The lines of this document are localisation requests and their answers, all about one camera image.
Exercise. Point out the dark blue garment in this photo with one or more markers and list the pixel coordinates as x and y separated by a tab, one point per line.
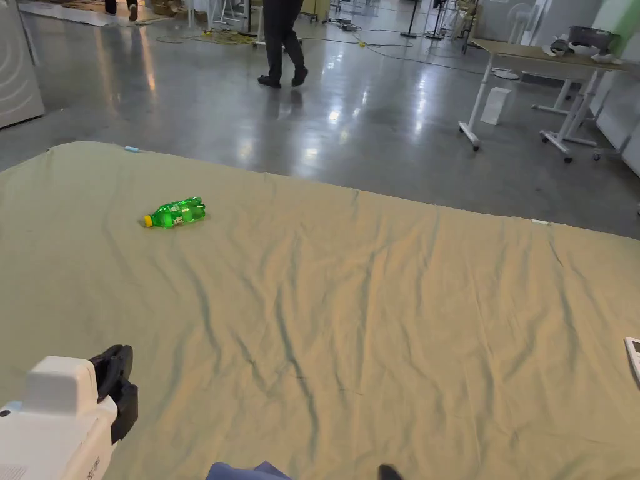
240	472

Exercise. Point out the green plastic bottle, yellow cap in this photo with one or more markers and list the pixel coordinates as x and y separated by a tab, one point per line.
176	214

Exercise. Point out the white carton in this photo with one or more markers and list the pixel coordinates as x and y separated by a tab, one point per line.
495	105

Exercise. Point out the white standing fan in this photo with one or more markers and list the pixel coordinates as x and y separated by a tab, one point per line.
520	30

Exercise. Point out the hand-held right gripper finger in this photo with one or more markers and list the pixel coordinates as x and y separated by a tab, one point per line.
388	473

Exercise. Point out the bed with pale green sheet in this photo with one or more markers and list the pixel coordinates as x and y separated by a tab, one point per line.
350	310

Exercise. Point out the white remote control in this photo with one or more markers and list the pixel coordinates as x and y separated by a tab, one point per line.
634	360

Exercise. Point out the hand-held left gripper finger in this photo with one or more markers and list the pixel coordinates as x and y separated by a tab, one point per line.
114	365

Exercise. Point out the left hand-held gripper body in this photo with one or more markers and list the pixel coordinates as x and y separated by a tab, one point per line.
55	420

